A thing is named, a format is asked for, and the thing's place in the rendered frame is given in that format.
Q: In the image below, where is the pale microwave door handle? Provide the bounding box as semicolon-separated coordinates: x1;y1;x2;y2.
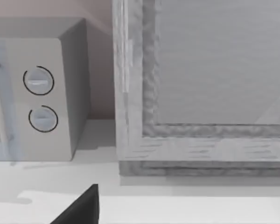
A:
0;56;10;150

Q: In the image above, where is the pale microwave oven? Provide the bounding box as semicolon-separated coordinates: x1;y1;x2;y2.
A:
0;17;91;162

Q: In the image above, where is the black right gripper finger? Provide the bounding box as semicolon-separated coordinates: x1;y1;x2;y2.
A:
49;183;100;224

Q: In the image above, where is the grey cabinet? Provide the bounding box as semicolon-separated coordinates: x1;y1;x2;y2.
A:
112;0;280;186

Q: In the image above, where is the round microwave knob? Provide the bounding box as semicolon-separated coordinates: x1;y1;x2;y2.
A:
28;105;59;133
22;65;55;96

